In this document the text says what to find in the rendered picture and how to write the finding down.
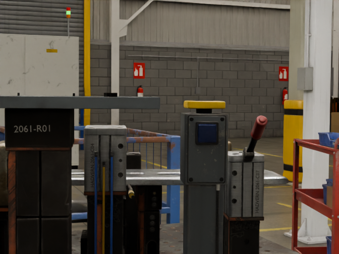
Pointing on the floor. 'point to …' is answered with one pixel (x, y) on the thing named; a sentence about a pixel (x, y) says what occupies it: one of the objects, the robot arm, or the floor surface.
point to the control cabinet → (40, 69)
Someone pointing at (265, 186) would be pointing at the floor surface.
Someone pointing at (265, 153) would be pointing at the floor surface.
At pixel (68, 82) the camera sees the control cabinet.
